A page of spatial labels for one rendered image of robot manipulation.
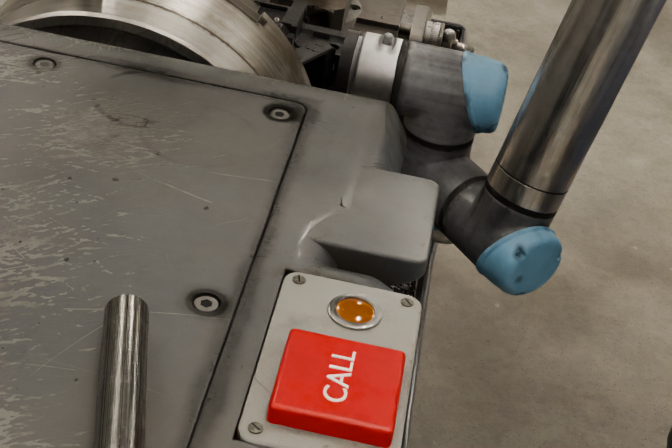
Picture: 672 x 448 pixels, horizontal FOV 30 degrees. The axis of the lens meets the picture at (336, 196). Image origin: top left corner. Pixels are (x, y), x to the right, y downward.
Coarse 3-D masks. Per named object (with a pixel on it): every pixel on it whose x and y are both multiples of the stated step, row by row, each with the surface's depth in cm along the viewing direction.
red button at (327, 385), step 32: (288, 352) 62; (320, 352) 62; (352, 352) 62; (384, 352) 63; (288, 384) 60; (320, 384) 60; (352, 384) 60; (384, 384) 61; (288, 416) 59; (320, 416) 58; (352, 416) 59; (384, 416) 59
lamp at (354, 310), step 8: (344, 304) 67; (352, 304) 67; (360, 304) 67; (368, 304) 67; (344, 312) 66; (352, 312) 66; (360, 312) 66; (368, 312) 66; (352, 320) 66; (360, 320) 66; (368, 320) 66
